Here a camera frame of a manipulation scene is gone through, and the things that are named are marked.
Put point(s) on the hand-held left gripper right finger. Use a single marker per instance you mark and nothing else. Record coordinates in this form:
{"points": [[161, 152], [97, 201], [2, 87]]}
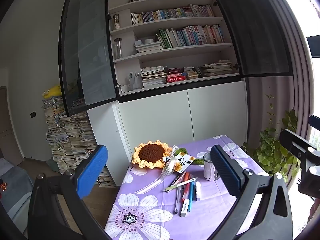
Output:
{"points": [[225, 172]]}

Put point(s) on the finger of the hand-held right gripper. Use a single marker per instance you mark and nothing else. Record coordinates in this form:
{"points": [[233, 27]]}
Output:
{"points": [[315, 121], [297, 143]]}

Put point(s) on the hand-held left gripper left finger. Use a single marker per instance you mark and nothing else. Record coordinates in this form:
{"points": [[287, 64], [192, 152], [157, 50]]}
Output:
{"points": [[92, 172]]}

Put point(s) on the grey dotted pen holder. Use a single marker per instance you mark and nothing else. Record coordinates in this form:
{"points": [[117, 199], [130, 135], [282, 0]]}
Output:
{"points": [[208, 171]]}

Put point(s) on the white correction tape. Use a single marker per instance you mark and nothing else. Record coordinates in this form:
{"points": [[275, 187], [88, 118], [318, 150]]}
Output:
{"points": [[198, 191]]}

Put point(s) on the blue pen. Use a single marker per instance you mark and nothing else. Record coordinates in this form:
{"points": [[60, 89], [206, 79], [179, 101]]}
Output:
{"points": [[191, 197]]}

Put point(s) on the green white pen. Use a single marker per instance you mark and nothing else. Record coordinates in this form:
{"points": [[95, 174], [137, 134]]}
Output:
{"points": [[180, 184]]}

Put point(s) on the white eraser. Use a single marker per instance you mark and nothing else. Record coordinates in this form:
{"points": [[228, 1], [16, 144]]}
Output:
{"points": [[185, 207]]}

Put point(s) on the clear grey pen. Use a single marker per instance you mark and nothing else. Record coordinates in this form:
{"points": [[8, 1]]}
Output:
{"points": [[177, 202]]}

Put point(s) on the green potted plant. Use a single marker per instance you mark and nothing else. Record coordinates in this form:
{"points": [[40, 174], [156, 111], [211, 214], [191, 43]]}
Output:
{"points": [[272, 150]]}

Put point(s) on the tall pile of papers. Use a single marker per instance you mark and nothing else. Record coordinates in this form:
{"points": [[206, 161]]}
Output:
{"points": [[70, 140]]}

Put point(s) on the sunflower print gift card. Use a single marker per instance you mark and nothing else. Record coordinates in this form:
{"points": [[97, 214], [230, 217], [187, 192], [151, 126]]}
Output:
{"points": [[183, 163]]}

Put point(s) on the mauve curtain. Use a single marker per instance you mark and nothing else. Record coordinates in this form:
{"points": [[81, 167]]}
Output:
{"points": [[275, 92]]}

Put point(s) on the white sheer ribbon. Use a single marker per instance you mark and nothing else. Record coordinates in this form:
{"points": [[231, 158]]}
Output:
{"points": [[152, 185]]}

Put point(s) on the crochet sunflower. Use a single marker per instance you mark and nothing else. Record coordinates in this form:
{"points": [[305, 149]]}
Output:
{"points": [[151, 153]]}

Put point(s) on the purple floral tablecloth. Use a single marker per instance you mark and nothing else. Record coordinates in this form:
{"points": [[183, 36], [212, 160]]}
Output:
{"points": [[155, 220]]}

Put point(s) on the grey sofa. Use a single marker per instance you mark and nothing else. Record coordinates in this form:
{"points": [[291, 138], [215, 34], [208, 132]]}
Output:
{"points": [[15, 187]]}

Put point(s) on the white bookcase cabinet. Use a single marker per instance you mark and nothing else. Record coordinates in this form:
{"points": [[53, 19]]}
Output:
{"points": [[155, 120]]}

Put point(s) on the yellow plush toy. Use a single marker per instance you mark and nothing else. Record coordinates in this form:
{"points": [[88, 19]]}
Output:
{"points": [[51, 91]]}

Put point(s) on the brown door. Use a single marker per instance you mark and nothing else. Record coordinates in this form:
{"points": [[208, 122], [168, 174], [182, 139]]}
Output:
{"points": [[8, 130]]}

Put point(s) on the white shelf pen cup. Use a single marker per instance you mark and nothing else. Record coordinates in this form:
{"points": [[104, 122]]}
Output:
{"points": [[135, 82]]}

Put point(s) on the window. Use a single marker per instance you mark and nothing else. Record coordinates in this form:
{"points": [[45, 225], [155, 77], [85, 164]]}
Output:
{"points": [[312, 17]]}

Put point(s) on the wide stack of pale booklets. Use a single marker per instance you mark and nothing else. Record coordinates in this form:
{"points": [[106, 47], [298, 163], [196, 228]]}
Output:
{"points": [[217, 68]]}

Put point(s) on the small stack of brown books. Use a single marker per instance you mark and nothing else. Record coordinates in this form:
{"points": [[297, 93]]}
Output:
{"points": [[192, 72]]}

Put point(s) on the stack of red books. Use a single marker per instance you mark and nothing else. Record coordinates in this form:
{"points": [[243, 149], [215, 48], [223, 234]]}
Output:
{"points": [[176, 76]]}

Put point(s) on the narrow dark glass cabinet door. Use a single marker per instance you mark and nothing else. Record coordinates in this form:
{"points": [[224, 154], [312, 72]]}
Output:
{"points": [[255, 30]]}

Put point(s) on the thick stack of white magazines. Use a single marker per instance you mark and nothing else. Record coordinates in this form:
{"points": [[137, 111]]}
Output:
{"points": [[153, 77]]}

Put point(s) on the wide dark glass cabinet door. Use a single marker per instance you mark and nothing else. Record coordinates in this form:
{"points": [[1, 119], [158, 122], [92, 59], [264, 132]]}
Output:
{"points": [[90, 55]]}

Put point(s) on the clear glass jar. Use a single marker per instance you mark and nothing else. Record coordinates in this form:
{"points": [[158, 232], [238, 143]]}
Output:
{"points": [[118, 48]]}

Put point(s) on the stack of white flat books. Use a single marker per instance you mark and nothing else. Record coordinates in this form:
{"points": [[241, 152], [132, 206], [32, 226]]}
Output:
{"points": [[148, 47]]}

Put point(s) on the row of tall colourful books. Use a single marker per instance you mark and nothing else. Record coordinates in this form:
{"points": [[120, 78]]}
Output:
{"points": [[192, 36]]}

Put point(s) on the slim patterned vase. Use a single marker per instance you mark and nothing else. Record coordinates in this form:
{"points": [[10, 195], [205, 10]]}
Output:
{"points": [[116, 22]]}

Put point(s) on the row of small paperback books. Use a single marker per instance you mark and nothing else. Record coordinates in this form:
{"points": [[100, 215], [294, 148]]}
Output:
{"points": [[172, 13]]}

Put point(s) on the black wall switch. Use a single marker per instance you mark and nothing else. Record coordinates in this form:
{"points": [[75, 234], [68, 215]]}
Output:
{"points": [[33, 115]]}

